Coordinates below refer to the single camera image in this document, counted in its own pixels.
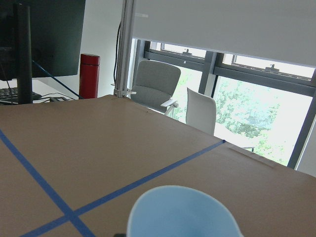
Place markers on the light blue plastic cup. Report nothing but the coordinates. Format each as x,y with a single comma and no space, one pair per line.
177,211

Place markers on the black computer monitor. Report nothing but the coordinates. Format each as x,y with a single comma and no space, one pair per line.
39,38

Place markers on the white plastic chair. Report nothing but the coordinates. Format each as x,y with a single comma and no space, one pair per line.
201,112

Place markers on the white roller blind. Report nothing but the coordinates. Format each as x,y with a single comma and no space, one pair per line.
283,30

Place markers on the red thermos bottle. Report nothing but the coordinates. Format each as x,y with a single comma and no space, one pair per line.
89,75

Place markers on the grey office chair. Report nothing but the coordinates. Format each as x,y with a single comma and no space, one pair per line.
155,84

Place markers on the black keyboard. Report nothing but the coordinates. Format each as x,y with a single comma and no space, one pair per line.
9,96

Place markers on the aluminium frame post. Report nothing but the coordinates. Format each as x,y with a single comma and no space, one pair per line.
124,47

